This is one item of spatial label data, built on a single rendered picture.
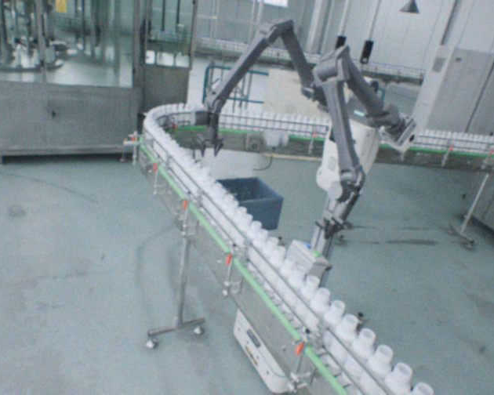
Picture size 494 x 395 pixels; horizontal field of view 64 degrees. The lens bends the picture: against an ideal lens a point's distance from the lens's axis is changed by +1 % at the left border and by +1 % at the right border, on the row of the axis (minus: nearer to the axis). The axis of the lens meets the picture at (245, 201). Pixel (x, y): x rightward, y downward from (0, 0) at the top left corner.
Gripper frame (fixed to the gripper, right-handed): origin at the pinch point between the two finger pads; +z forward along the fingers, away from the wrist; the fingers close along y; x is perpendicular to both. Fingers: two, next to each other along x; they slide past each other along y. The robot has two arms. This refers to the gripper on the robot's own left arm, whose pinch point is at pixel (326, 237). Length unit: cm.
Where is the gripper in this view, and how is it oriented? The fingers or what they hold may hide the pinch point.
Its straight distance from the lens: 147.9
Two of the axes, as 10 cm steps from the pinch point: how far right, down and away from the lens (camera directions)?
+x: 7.6, 2.2, 6.1
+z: -4.4, 8.7, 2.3
